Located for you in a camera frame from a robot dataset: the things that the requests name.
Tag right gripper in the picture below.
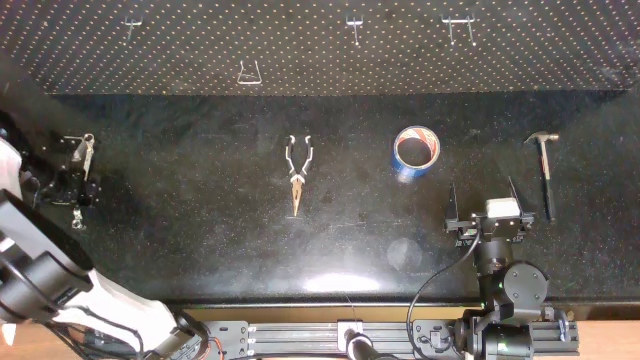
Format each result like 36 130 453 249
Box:
444 175 536 244

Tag roll of blue tape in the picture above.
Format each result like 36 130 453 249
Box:
390 125 442 184

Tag black and white pliers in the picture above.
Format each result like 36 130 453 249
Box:
284 134 315 218

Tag wrench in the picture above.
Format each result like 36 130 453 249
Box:
63 132 96 231

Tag black pegboard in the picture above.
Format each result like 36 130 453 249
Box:
0 0 640 97

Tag hammer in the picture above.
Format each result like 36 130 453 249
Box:
523 131 561 223

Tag metal hook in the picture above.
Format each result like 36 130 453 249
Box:
345 15 365 47
236 60 264 86
440 13 478 48
123 15 144 43

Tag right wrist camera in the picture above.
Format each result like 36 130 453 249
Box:
485 197 522 220

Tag black cable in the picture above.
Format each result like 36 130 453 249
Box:
44 303 147 360
405 229 482 360

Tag mounting rail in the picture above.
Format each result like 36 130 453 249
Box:
198 304 581 360

